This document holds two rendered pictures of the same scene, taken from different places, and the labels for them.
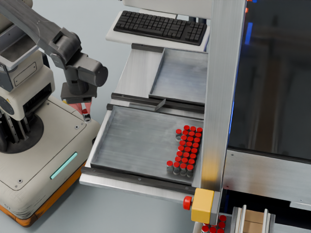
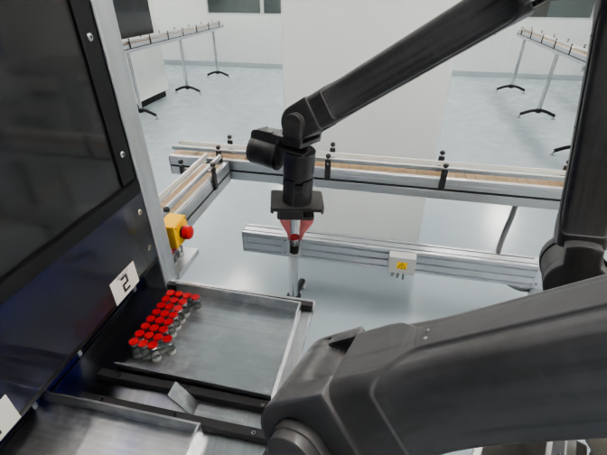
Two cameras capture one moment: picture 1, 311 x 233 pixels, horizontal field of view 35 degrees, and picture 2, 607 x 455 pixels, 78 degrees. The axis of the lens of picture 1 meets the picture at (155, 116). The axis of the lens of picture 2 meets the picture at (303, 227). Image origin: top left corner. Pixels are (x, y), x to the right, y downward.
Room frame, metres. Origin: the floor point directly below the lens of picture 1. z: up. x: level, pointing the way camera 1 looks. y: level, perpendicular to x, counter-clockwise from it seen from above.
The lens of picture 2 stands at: (1.62, 0.18, 1.58)
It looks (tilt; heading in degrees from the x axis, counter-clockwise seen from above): 33 degrees down; 176
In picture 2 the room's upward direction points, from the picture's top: straight up
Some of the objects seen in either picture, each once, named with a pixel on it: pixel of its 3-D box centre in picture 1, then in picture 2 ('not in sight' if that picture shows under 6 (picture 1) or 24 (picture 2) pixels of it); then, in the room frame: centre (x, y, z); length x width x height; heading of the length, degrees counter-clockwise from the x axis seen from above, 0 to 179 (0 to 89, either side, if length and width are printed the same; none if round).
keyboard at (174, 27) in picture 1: (159, 26); not in sight; (1.73, -0.04, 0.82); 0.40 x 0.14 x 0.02; 71
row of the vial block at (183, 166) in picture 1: (188, 150); (163, 323); (0.97, -0.10, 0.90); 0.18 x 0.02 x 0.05; 163
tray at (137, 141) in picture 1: (150, 144); (217, 335); (1.01, 0.02, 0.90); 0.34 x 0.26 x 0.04; 73
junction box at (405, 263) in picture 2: not in sight; (401, 263); (0.28, 0.73, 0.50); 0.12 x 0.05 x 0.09; 74
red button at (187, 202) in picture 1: (189, 203); (185, 232); (0.72, -0.09, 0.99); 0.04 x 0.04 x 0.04; 74
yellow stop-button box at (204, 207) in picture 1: (205, 206); (171, 230); (0.70, -0.13, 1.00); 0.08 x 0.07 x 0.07; 74
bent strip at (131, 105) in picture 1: (146, 103); (208, 403); (1.19, 0.03, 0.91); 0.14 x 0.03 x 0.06; 74
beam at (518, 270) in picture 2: not in sight; (406, 256); (0.23, 0.76, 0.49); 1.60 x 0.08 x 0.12; 74
